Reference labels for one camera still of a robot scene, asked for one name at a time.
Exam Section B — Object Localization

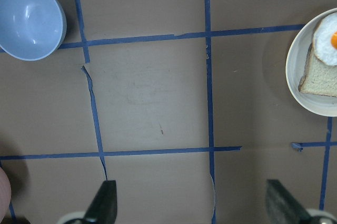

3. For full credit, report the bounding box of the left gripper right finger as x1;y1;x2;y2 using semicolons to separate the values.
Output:
265;179;311;223

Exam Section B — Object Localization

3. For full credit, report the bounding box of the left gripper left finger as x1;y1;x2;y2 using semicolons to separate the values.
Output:
83;180;117;222

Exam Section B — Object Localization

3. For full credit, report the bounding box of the white plate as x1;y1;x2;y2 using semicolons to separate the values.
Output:
285;8;336;117

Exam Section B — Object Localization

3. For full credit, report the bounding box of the bread slice on plate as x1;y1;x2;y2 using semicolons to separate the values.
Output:
298;44;336;97

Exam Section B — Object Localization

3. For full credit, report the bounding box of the pink bowl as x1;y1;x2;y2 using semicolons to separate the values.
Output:
0;168;11;221

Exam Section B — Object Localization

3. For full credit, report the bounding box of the fried egg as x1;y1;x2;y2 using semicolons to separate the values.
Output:
313;13;336;66

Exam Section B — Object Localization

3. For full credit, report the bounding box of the blue bowl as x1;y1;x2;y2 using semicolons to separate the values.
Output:
1;0;67;61

